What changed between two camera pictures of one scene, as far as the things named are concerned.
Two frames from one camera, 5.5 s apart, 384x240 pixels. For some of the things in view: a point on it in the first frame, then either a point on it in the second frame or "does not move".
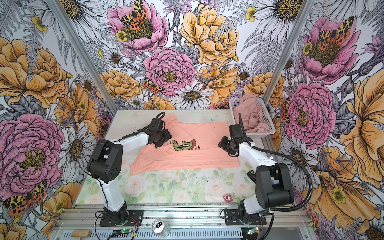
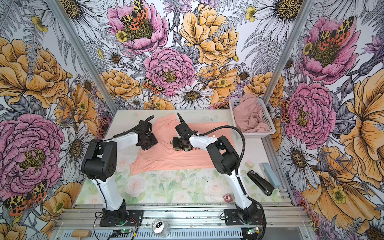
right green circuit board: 255,230 does not move
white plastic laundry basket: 272,129 does not move
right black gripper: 222,144 -> 175,144
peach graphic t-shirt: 193,143 does not move
